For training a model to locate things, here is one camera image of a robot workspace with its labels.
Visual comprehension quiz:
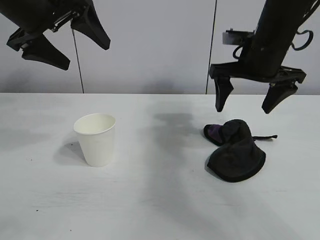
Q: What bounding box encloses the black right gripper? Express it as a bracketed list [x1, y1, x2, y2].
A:
[209, 24, 308, 115]

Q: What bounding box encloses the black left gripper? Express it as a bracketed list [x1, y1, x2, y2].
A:
[0, 0, 112, 72]

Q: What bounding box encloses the dark grey cloth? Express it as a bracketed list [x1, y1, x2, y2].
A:
[203, 119, 278, 183]

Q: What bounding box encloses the white paper cup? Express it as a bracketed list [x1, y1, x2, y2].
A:
[73, 113, 117, 168]

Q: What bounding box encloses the thin black hanging cable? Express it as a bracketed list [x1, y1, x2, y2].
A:
[71, 26, 85, 94]
[205, 0, 218, 95]

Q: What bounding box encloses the black camera cable loop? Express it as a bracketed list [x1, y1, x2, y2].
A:
[232, 43, 253, 61]

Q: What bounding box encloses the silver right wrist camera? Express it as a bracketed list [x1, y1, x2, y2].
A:
[221, 29, 255, 47]

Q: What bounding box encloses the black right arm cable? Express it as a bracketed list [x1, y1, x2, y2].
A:
[291, 0, 316, 51]

